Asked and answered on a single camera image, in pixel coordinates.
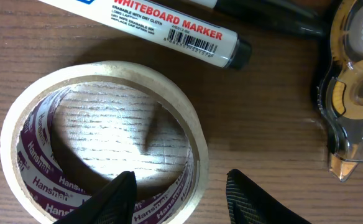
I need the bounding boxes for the thin black marker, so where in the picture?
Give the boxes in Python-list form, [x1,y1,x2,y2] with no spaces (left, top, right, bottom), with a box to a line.
[190,0,327,39]

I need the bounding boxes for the yellow correction tape dispenser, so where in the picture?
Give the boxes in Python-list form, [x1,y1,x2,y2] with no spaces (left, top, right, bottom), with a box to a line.
[313,0,363,182]

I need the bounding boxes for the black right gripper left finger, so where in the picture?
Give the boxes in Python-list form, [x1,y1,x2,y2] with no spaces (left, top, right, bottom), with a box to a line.
[53,171,137,224]

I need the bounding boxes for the white masking tape roll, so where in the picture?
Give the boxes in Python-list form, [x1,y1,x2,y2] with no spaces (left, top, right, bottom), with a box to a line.
[0,61,208,223]

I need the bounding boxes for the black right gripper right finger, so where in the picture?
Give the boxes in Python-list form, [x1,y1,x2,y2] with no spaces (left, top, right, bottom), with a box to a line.
[226,169,310,224]

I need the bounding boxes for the white whiteboard marker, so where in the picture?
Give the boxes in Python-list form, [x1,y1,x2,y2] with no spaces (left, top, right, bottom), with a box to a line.
[42,0,252,70]

